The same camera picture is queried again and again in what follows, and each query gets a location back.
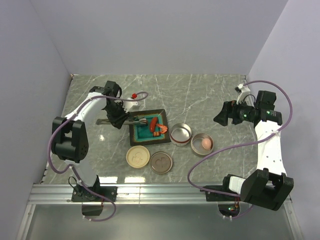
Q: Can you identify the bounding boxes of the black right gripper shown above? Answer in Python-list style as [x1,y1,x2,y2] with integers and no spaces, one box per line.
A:
[213,97,255,126]

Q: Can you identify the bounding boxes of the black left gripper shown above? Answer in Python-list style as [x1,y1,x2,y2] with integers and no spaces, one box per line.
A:
[104,101,131,129]

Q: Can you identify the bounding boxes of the steel serving tongs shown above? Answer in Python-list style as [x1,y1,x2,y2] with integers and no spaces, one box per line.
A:
[95,116,146,127]

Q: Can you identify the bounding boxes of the red sausage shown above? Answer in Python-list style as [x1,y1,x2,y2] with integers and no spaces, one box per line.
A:
[149,117,158,133]

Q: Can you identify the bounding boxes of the pink egg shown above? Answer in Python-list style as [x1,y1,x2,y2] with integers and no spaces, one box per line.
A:
[201,138,212,151]

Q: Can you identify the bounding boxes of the orange shrimp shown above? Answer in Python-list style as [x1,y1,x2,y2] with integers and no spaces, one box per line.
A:
[156,123,168,134]

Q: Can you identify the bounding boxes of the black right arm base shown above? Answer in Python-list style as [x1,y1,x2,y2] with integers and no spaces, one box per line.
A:
[204,184,251,216]

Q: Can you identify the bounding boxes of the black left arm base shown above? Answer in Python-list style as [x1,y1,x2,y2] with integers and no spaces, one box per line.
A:
[71,185,118,217]

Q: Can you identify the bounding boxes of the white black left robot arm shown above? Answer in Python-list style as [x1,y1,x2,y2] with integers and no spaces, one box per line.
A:
[49,80,130,201]

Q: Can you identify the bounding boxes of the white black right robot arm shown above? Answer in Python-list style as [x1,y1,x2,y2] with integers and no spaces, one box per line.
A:
[213,88,294,211]

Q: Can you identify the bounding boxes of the brown-rimmed steel container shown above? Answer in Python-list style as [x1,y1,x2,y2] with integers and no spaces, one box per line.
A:
[190,133,214,157]

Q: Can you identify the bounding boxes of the cream round lid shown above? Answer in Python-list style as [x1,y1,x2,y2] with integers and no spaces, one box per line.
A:
[126,145,151,169]

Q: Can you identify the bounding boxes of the white red-rimmed steel container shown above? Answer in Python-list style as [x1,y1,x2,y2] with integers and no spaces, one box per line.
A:
[169,123,192,146]

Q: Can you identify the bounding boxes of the brown round lid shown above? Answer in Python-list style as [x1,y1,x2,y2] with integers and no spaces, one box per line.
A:
[149,151,173,175]

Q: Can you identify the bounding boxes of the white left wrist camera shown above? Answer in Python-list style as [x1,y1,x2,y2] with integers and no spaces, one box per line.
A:
[122,93,140,113]

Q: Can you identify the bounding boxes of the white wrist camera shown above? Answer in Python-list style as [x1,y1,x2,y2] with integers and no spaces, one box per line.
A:
[122,93,140,113]
[235,83,251,105]

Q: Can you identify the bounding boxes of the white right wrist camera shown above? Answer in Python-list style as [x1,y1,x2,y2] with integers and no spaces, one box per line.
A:
[235,83,251,105]

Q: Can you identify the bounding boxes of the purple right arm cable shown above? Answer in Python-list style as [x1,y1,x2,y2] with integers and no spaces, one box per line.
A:
[187,80,293,220]

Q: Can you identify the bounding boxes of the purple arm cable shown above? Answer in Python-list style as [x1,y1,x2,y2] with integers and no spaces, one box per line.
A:
[47,91,149,223]
[187,80,293,220]

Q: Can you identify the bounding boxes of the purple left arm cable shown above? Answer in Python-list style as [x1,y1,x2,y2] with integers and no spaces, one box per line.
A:
[47,91,149,223]

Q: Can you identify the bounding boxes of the aluminium rail frame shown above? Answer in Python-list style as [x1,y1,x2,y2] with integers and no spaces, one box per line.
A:
[17,183,304,240]

